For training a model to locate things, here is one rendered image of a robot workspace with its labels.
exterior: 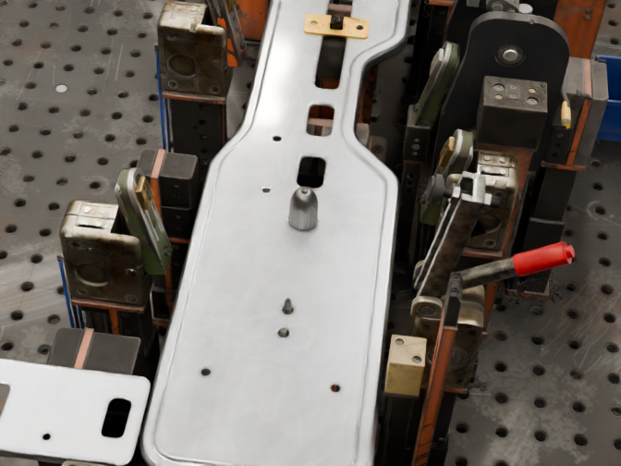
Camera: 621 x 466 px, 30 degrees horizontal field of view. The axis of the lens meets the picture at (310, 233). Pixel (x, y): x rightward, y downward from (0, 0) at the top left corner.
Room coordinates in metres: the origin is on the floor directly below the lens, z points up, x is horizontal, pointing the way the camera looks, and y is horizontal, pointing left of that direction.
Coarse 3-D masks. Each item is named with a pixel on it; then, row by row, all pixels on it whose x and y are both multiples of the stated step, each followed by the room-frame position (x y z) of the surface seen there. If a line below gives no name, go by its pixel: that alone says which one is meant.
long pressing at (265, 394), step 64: (320, 0) 1.25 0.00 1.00; (384, 0) 1.26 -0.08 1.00; (256, 64) 1.12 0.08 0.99; (256, 128) 1.00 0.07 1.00; (256, 192) 0.89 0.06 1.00; (320, 192) 0.90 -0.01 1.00; (384, 192) 0.90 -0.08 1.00; (192, 256) 0.80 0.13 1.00; (256, 256) 0.80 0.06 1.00; (320, 256) 0.80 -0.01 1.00; (384, 256) 0.81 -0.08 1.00; (192, 320) 0.71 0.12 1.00; (256, 320) 0.71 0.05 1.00; (320, 320) 0.72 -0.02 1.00; (384, 320) 0.72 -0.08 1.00; (192, 384) 0.63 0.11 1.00; (256, 384) 0.64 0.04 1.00; (320, 384) 0.64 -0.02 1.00; (192, 448) 0.56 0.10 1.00; (256, 448) 0.56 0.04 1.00; (320, 448) 0.57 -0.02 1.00
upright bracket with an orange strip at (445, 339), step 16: (448, 288) 0.62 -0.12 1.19; (448, 304) 0.60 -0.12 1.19; (448, 320) 0.60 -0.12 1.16; (448, 336) 0.60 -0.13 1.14; (448, 352) 0.60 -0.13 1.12; (432, 368) 0.61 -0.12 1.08; (448, 368) 0.60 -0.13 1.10; (432, 384) 0.60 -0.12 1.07; (432, 400) 0.60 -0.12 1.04; (432, 416) 0.60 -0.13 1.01; (432, 432) 0.60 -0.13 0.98; (416, 448) 0.61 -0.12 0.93; (416, 464) 0.60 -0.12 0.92
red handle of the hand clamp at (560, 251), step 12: (528, 252) 0.71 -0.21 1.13; (540, 252) 0.71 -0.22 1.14; (552, 252) 0.70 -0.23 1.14; (564, 252) 0.70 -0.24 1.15; (492, 264) 0.72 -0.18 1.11; (504, 264) 0.71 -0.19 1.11; (516, 264) 0.71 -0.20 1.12; (528, 264) 0.70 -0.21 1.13; (540, 264) 0.70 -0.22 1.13; (552, 264) 0.70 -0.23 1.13; (564, 264) 0.70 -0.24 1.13; (468, 276) 0.71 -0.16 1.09; (480, 276) 0.71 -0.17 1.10; (492, 276) 0.71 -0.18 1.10; (504, 276) 0.70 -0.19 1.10
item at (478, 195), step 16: (432, 176) 0.73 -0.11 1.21; (464, 176) 0.73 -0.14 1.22; (480, 176) 0.73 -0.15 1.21; (432, 192) 0.71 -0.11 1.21; (448, 192) 0.71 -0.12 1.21; (464, 192) 0.72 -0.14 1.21; (480, 192) 0.71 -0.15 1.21; (448, 208) 0.73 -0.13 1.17; (464, 208) 0.70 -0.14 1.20; (480, 208) 0.70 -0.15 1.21; (496, 208) 0.71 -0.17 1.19; (448, 224) 0.71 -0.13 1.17; (464, 224) 0.70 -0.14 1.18; (448, 240) 0.70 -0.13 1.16; (464, 240) 0.70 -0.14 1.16; (432, 256) 0.73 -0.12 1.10; (448, 256) 0.70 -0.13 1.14; (432, 272) 0.70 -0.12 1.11; (448, 272) 0.70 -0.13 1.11; (416, 288) 0.73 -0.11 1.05; (432, 288) 0.70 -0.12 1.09
